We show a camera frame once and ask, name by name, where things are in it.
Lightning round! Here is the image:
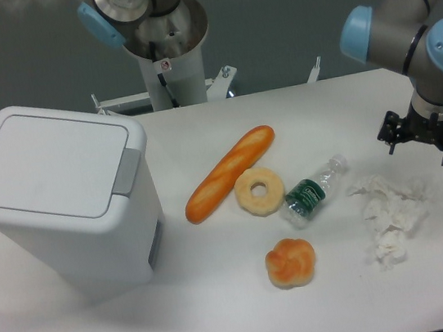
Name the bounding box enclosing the clear bottle green label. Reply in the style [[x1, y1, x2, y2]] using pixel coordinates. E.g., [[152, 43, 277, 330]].
[[280, 155, 348, 229]]

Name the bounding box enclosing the braided round bread roll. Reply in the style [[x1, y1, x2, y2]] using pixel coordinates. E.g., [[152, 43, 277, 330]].
[[265, 238, 316, 289]]

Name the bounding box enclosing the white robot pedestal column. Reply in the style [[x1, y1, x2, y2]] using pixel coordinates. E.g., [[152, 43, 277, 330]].
[[125, 0, 208, 112]]

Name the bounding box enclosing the white plastic trash can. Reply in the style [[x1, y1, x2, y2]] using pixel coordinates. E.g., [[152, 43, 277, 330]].
[[0, 106, 163, 285]]

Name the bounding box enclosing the crumpled white tissue paper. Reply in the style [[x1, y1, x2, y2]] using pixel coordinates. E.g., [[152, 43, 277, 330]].
[[347, 174, 434, 271]]

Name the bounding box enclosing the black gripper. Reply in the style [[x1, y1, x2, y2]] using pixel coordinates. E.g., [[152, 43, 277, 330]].
[[377, 111, 443, 166]]

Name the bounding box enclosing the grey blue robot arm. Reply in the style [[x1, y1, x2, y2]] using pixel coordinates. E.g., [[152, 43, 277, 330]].
[[78, 0, 443, 154]]

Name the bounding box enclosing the orange baguette bread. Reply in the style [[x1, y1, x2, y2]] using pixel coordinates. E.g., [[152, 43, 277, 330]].
[[185, 125, 275, 224]]

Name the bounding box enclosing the pale ring donut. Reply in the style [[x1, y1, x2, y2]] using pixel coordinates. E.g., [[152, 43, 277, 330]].
[[234, 167, 284, 217]]

